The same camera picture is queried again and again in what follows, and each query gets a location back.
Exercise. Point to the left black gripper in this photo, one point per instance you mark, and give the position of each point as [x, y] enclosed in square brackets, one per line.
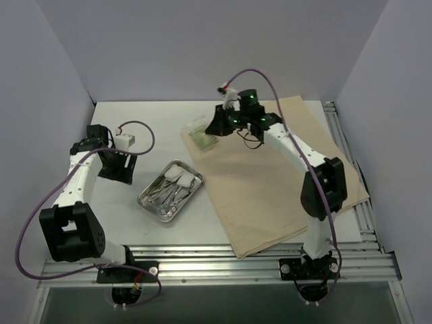
[121, 165]

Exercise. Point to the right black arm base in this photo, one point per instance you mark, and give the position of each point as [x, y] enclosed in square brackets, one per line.
[304, 268]

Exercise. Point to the steel tweezers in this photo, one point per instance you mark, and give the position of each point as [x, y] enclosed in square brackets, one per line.
[155, 192]

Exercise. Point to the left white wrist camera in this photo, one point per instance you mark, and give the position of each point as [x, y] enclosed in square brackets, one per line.
[124, 141]

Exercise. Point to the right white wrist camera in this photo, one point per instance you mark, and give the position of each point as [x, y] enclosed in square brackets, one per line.
[229, 94]

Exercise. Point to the right side aluminium rail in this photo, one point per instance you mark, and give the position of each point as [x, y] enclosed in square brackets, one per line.
[354, 227]

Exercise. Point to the aluminium rail frame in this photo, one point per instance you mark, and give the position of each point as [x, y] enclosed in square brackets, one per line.
[208, 284]

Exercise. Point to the green gauze packet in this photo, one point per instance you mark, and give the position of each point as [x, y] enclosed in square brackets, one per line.
[195, 130]

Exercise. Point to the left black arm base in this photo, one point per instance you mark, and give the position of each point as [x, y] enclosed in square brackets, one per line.
[116, 275]

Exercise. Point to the steel scissors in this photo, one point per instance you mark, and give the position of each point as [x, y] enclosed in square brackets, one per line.
[176, 201]
[165, 202]
[176, 191]

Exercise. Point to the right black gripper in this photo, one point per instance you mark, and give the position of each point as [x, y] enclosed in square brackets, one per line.
[220, 121]

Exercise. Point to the stainless steel tray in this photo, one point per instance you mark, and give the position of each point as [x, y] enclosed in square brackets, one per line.
[153, 207]

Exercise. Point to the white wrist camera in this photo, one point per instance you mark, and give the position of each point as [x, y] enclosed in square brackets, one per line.
[124, 141]
[229, 94]

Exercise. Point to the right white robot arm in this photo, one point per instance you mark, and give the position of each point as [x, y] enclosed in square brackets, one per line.
[324, 186]

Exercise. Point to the white gauze pad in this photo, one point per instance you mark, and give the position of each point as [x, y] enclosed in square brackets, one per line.
[185, 180]
[173, 173]

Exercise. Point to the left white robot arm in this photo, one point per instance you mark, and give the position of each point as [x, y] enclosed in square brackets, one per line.
[70, 227]

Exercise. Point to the beige cloth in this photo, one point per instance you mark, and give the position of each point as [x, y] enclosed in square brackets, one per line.
[256, 193]

